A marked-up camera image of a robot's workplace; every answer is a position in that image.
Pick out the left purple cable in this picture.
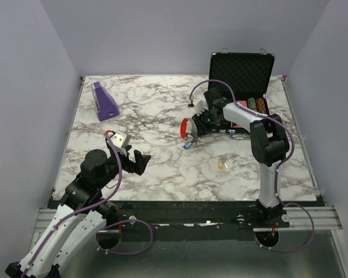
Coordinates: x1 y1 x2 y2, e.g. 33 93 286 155
20 131 154 278

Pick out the yellow tagged key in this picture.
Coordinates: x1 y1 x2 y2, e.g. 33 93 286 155
217 158 228 170

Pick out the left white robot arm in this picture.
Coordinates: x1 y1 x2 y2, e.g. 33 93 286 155
5 149 151 277

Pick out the blue key tag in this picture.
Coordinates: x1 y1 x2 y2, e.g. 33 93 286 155
183 141 194 149

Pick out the red keyring with keys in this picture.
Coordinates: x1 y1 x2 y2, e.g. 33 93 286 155
180 118 198 141

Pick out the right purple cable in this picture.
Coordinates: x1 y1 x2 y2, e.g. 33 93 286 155
190 79 316 253

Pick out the black poker chip case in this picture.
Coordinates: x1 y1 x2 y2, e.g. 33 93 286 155
204 52 275 134

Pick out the purple wedge-shaped box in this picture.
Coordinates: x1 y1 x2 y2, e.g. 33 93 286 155
91 82 119 122

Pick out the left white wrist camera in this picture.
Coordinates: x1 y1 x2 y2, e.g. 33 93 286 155
104 130 131 156

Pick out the purple cable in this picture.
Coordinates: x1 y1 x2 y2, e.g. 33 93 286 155
20 131 154 278
190 79 316 253

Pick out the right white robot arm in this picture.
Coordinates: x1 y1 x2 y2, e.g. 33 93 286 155
181 87 290 227

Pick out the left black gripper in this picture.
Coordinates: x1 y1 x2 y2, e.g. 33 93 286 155
98 145 151 189

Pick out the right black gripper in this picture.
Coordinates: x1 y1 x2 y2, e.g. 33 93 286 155
191 109 220 137

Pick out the pink playing card deck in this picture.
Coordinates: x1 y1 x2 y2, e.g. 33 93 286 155
230 100 248 128

